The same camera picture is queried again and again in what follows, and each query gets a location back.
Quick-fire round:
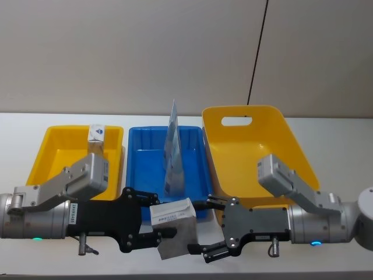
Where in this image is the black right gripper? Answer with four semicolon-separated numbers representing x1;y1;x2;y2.
186;195;291;264

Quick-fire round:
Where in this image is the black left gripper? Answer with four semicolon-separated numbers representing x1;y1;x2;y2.
67;188;178;253

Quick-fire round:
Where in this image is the grey white foil packet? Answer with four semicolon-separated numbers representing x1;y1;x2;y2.
149;197;199;261

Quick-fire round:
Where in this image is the blue rectangular plastic bin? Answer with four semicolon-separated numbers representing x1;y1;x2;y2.
124;125;214;224

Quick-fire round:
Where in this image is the blue white standing pouch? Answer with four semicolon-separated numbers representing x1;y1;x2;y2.
163;99;186;198

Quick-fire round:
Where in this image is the brown packet with white top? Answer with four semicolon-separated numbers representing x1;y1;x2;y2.
87;124;106;160

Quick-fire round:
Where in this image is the yellow rectangular plastic bin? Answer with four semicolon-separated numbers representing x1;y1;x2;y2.
26;125;125;202

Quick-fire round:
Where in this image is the right gripper cable silver plug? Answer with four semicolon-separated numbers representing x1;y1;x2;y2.
267;235;281;258

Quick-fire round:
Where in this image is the gripper cable silver plug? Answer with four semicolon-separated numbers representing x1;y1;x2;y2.
267;235;281;258
76;232;99;256

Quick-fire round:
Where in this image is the yellow bin with handle hole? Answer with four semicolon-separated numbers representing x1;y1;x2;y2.
201;104;321;218

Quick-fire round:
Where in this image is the left gripper cable silver plug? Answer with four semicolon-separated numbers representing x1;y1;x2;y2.
76;232;99;256

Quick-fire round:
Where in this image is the thin black wall cable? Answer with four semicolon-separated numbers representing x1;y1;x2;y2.
245;0;270;106

